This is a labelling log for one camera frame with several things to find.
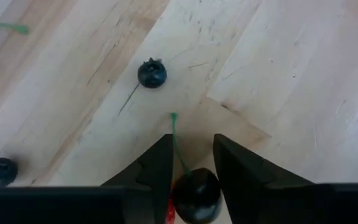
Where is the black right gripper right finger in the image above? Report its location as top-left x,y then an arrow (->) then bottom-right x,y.
213,133 -> 315,224

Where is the red raspberry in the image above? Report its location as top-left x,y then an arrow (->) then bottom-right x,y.
165,185 -> 177,224

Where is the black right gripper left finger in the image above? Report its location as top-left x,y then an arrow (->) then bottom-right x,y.
101,133 -> 174,224

